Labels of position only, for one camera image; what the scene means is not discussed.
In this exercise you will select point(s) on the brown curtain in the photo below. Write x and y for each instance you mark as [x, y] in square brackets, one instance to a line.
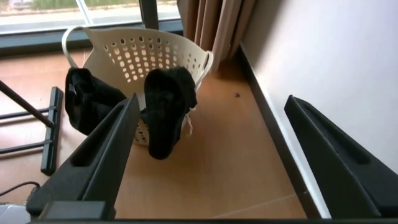
[211, 25]

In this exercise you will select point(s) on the black garment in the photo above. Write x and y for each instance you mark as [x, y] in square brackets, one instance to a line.
[90, 102]

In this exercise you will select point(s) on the black clothes rack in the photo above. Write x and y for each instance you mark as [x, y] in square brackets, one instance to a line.
[51, 130]

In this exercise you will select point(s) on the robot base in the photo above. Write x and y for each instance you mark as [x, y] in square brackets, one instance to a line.
[12, 214]

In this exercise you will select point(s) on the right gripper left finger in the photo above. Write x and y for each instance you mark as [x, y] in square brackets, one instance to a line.
[62, 193]

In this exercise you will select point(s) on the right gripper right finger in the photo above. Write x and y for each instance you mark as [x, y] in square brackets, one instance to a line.
[357, 193]

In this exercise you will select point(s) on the white laundry basket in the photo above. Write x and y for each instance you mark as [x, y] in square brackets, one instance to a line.
[93, 59]

